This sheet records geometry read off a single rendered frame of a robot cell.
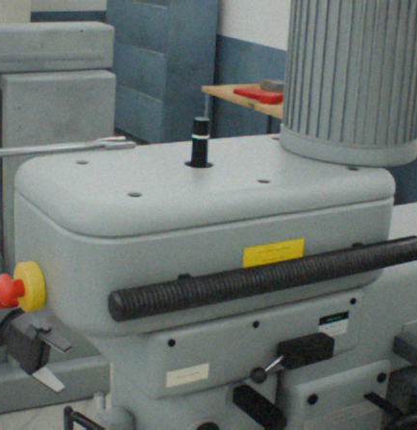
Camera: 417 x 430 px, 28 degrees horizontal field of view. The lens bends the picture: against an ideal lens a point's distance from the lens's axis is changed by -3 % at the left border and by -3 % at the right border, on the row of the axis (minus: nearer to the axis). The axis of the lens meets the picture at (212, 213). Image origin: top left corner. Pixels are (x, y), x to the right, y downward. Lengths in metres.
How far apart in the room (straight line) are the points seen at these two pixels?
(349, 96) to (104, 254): 0.40
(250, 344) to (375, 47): 0.41
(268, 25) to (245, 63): 0.52
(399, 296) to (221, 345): 0.31
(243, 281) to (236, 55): 7.58
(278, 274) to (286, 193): 0.10
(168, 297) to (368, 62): 0.41
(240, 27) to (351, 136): 7.36
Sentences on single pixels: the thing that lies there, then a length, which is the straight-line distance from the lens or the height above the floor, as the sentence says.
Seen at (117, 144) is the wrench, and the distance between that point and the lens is 1.15.
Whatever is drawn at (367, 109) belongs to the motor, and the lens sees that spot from 1.14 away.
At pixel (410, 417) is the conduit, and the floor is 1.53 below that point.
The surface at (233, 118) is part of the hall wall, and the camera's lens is 8.63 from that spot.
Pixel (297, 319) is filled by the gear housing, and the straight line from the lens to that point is 1.12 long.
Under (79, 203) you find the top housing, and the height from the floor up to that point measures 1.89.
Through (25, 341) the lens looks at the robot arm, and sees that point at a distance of 1.55.
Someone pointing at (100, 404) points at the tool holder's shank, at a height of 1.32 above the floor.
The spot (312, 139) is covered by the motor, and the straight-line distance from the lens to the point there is 1.16.
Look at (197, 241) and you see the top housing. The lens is 0.97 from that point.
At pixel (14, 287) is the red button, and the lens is 1.03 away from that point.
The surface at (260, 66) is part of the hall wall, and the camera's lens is 8.20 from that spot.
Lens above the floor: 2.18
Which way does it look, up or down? 18 degrees down
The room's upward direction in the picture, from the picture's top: 4 degrees clockwise
